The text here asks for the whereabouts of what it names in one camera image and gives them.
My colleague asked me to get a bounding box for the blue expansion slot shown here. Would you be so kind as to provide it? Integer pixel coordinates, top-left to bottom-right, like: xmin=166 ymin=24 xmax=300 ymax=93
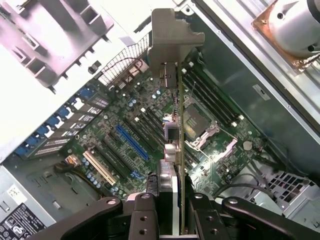
xmin=115 ymin=124 xmax=150 ymax=162

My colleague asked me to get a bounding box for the grey power supply unit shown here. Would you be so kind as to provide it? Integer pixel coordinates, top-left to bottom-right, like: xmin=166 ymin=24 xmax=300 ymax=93
xmin=0 ymin=164 xmax=57 ymax=240

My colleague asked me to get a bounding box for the open dark grey PC case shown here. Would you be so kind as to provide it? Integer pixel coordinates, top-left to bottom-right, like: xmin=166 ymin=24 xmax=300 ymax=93
xmin=0 ymin=0 xmax=320 ymax=240

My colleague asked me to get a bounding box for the grey plastic parts rack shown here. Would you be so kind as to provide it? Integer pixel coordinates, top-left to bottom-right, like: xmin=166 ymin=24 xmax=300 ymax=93
xmin=0 ymin=0 xmax=115 ymax=95

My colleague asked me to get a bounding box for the black yellow power wire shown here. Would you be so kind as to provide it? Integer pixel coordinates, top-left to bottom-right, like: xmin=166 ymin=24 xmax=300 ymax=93
xmin=53 ymin=154 xmax=103 ymax=196

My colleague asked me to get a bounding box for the green motherboard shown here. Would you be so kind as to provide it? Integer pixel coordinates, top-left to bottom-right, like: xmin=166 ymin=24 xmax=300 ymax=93
xmin=59 ymin=57 xmax=266 ymax=201

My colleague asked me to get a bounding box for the white expansion slot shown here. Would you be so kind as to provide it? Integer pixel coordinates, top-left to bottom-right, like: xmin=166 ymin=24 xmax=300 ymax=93
xmin=82 ymin=149 xmax=117 ymax=186

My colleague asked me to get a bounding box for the perforated metal disk bay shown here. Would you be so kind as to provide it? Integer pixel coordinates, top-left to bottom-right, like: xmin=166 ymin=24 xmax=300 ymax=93
xmin=249 ymin=169 xmax=320 ymax=218

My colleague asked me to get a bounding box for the CPU socket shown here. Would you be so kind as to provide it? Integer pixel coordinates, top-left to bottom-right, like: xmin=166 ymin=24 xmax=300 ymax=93
xmin=183 ymin=102 xmax=218 ymax=141

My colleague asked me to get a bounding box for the metal socket cover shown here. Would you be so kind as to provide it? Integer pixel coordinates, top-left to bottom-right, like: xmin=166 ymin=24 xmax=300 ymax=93
xmin=197 ymin=137 xmax=238 ymax=165

